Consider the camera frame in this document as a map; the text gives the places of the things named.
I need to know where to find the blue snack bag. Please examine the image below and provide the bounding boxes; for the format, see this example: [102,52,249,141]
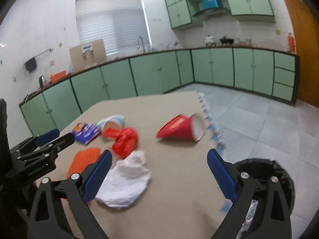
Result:
[71,122,100,145]

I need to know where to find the blue white paper cup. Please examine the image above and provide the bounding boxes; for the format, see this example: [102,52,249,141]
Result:
[96,115,124,132]

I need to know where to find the red plastic bag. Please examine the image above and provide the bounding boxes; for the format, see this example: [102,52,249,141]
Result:
[102,127,139,160]

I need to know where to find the red paper cup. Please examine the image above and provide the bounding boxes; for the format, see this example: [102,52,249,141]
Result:
[156,113,206,142]

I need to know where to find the green lower kitchen cabinets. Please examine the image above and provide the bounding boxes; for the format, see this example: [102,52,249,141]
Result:
[20,46,300,135]

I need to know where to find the black trash bin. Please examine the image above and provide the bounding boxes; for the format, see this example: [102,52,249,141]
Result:
[224,158,296,239]

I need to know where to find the orange crocheted coaster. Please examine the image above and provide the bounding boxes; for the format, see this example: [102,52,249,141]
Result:
[65,147,100,179]

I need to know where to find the electric kettle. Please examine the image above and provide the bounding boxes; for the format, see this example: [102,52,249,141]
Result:
[38,75,46,89]

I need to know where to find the orange plastic basket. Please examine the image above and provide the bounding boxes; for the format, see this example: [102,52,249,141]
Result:
[50,71,67,84]

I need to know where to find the dark hanging towel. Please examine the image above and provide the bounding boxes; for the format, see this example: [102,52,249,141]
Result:
[24,57,37,73]

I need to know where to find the beige tablecloth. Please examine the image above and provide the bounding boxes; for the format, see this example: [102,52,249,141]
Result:
[34,90,233,239]

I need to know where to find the cardboard box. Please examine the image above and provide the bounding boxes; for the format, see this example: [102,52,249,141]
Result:
[69,39,106,73]

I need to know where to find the chrome sink faucet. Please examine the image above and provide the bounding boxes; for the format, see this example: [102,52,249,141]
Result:
[137,36,146,53]

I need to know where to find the white window blind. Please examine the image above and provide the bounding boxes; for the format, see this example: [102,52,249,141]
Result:
[75,0,152,54]

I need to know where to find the orange thermos bottle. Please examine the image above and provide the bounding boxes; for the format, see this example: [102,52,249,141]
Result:
[288,33,296,53]

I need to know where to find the black wok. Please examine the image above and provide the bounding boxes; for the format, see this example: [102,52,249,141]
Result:
[220,35,234,46]

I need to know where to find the white cooking pot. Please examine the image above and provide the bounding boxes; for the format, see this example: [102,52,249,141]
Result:
[204,35,216,46]

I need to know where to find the brown wooden door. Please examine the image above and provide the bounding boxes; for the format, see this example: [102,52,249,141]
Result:
[284,0,318,107]

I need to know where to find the black range hood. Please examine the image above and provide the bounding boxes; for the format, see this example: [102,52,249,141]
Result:
[192,8,231,21]

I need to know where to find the blue box on hood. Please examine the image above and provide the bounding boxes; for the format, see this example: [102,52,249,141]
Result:
[201,0,219,10]

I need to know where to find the metal towel rail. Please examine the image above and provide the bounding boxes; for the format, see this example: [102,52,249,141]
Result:
[24,48,53,66]

